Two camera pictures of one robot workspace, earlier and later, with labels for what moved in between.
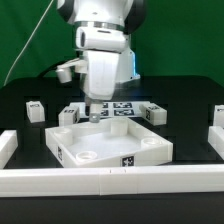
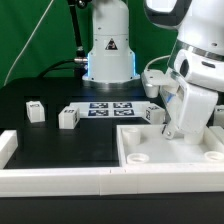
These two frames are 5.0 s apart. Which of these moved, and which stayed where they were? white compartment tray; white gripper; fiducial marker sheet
Moved: white compartment tray; white gripper
Stayed: fiducial marker sheet
